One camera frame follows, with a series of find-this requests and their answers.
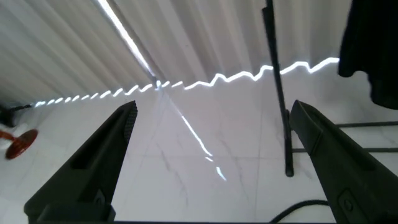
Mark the black T-shirt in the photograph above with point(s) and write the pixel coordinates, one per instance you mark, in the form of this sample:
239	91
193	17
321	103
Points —
373	46

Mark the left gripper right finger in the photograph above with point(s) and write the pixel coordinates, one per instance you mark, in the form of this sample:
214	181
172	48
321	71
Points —
351	174

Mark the black clothes rack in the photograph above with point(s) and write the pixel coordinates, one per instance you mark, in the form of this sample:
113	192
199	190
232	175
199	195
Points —
276	77

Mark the white curtain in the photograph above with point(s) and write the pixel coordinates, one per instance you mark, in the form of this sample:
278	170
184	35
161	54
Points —
202	34

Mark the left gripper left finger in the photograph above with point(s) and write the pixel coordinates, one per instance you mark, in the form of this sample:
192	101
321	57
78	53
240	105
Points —
90	174

